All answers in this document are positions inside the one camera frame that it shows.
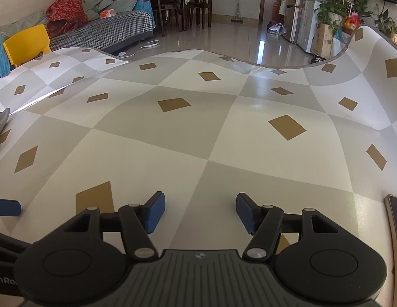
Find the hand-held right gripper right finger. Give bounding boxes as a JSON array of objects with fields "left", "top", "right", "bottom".
[{"left": 236, "top": 193, "right": 346, "bottom": 260}]

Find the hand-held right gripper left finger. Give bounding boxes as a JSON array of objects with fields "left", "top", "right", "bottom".
[{"left": 54, "top": 191, "right": 166, "bottom": 260}]

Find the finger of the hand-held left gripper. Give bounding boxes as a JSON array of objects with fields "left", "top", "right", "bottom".
[
  {"left": 0, "top": 229, "right": 34, "bottom": 258},
  {"left": 0, "top": 198, "right": 22, "bottom": 218}
]

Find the grey garment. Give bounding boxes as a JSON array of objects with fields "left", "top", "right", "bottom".
[{"left": 0, "top": 108, "right": 11, "bottom": 158}]

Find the blue printed cloth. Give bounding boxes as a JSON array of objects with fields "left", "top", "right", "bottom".
[{"left": 0, "top": 36, "right": 13, "bottom": 82}]

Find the yellow plastic chair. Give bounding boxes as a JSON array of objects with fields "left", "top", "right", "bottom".
[{"left": 3, "top": 24, "right": 52, "bottom": 68}]

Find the grey-green blanket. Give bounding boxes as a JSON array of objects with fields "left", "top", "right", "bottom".
[{"left": 0, "top": 9, "right": 48, "bottom": 37}]

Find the plastic bag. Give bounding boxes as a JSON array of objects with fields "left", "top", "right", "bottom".
[{"left": 267, "top": 20, "right": 287, "bottom": 36}]

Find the houndstooth sofa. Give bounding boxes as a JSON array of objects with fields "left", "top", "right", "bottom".
[{"left": 49, "top": 9, "right": 154, "bottom": 55}]

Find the cardboard box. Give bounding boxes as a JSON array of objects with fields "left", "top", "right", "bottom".
[{"left": 310, "top": 22, "right": 338, "bottom": 59}]

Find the floor broom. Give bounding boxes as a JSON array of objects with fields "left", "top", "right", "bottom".
[{"left": 230, "top": 0, "right": 244, "bottom": 24}]

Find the teal garment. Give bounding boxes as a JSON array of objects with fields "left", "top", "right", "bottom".
[{"left": 134, "top": 0, "right": 156, "bottom": 29}]

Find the red patterned cloth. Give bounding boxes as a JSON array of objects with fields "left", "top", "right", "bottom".
[{"left": 46, "top": 0, "right": 88, "bottom": 39}]

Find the silver refrigerator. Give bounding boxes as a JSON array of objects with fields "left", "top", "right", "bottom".
[{"left": 280, "top": 0, "right": 309, "bottom": 43}]

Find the green potted plant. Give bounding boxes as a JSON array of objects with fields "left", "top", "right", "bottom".
[
  {"left": 317, "top": 0, "right": 372, "bottom": 43},
  {"left": 369, "top": 2, "right": 397, "bottom": 37}
]

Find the white power strip with cable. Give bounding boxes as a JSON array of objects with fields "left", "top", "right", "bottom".
[{"left": 117, "top": 40, "right": 161, "bottom": 59}]

